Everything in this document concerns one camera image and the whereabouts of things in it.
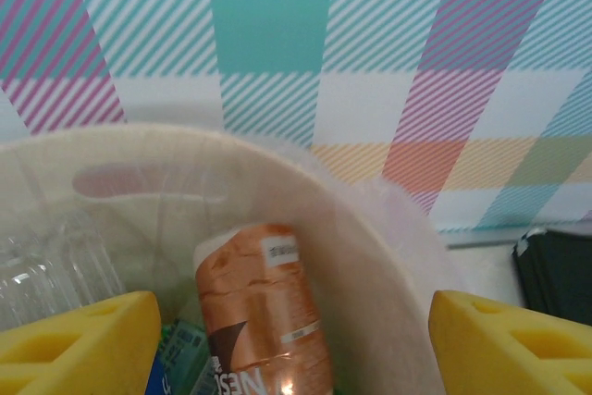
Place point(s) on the copper Nescafe bottle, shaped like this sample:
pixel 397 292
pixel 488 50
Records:
pixel 263 298

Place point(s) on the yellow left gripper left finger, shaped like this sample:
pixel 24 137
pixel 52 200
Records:
pixel 69 353

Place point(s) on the soda water bottle blue cap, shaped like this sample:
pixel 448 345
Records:
pixel 185 353

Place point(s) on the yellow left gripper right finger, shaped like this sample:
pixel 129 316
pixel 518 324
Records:
pixel 509 358

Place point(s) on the black ridged aluminium case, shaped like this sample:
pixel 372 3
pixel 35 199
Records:
pixel 555 275

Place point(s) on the clear plastic bin liner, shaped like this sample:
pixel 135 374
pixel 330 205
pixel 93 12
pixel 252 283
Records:
pixel 407 210

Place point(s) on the white ribbed plastic bin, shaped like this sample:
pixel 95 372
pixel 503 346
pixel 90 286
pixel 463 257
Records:
pixel 370 251

